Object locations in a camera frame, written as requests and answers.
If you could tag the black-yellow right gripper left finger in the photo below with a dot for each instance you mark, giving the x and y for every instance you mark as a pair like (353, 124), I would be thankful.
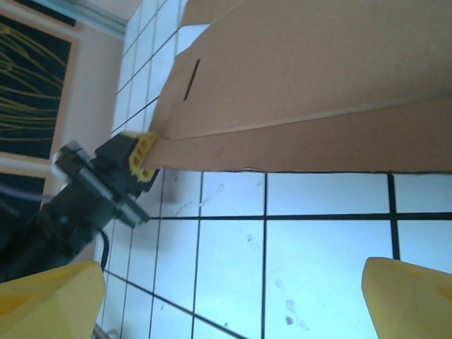
(46, 303)

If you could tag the black-yellow right gripper right finger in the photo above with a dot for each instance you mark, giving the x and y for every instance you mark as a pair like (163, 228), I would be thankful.
(409, 303)

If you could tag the finger of the black-yellow left gripper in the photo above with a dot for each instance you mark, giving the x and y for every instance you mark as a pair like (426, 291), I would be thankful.
(120, 159)

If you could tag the brown cardboard box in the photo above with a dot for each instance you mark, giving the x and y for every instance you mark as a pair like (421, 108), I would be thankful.
(300, 88)

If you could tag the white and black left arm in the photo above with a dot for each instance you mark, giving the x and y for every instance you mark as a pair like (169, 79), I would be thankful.
(21, 254)

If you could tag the aluminium corner post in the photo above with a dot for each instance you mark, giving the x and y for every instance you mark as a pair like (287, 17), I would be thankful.
(102, 16)

